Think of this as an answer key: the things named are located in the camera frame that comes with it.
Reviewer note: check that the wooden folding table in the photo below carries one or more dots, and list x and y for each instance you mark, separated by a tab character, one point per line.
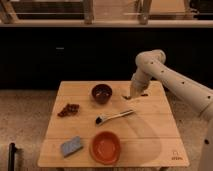
149	136

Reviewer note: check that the black pole object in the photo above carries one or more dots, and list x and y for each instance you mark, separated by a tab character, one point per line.
11	156

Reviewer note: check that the orange red bowl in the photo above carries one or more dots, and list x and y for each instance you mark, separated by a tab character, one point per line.
105	148

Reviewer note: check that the blue grey sponge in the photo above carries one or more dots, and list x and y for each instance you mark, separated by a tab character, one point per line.
71	146

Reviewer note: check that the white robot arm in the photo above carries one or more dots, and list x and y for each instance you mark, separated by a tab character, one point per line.
150	64

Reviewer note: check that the brush with light handle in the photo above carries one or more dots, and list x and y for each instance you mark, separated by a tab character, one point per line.
102	119

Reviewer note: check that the wooden shelf rail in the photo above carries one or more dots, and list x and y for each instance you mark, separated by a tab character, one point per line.
107	13

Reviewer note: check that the beige wooden gripper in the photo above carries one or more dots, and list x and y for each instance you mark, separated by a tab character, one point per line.
134	93

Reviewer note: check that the dark maroon bowl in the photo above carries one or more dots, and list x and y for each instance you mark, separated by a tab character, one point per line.
101	93

